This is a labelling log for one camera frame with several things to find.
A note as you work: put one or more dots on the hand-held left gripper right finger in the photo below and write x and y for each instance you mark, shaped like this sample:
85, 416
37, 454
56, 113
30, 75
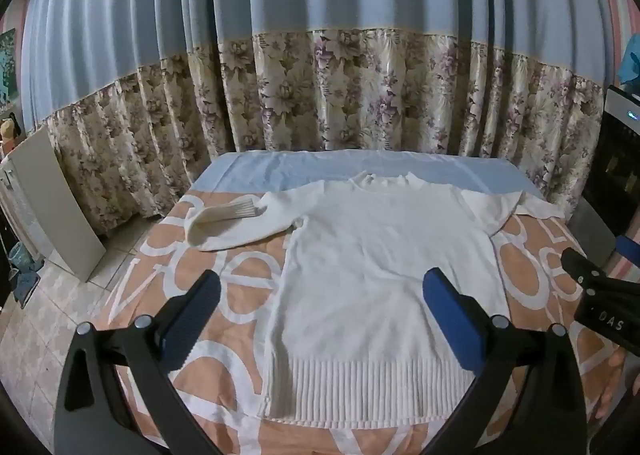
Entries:
445, 315

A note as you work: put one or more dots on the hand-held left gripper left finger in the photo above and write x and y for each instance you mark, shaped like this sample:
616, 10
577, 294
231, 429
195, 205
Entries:
192, 315

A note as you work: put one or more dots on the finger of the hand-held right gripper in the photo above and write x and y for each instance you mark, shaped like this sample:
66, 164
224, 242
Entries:
629, 246
580, 265

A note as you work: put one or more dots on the white knit sweater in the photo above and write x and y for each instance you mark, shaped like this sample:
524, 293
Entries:
375, 260

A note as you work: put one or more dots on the person's right hand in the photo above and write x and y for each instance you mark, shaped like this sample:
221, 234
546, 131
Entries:
616, 380

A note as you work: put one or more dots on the grey box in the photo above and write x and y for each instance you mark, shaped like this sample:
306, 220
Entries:
592, 230

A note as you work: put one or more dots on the orange patterned blanket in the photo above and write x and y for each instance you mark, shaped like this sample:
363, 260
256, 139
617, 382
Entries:
235, 285

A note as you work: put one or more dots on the black appliance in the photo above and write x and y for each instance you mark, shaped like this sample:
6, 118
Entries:
615, 160

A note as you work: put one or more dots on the light blue bed sheet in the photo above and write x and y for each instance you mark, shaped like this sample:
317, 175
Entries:
280, 170

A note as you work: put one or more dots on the white board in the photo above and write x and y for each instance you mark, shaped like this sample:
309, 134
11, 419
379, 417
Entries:
55, 195

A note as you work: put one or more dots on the white cabinet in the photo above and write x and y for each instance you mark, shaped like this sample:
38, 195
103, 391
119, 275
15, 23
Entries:
15, 205

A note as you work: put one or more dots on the stuffed toy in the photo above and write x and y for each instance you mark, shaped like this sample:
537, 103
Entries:
9, 135

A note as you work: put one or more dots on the blue floral curtain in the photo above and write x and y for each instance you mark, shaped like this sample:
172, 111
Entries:
350, 10

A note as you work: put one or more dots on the wall poster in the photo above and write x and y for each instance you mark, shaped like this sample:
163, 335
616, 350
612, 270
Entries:
7, 70

